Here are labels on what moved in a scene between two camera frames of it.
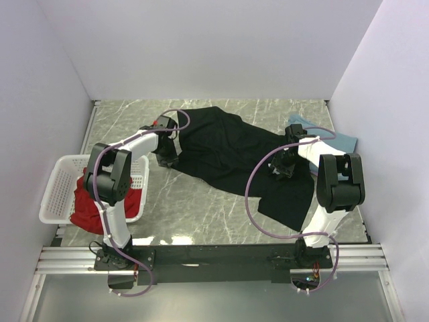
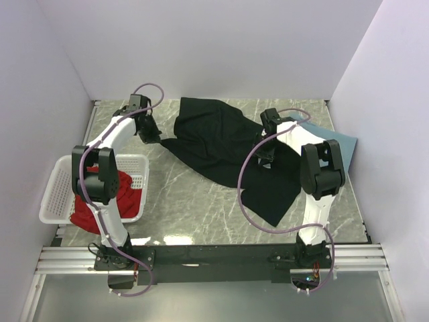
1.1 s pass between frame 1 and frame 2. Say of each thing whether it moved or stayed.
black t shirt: moved
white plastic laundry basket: stayed
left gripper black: moved
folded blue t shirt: stayed
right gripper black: moved
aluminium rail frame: stayed
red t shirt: stayed
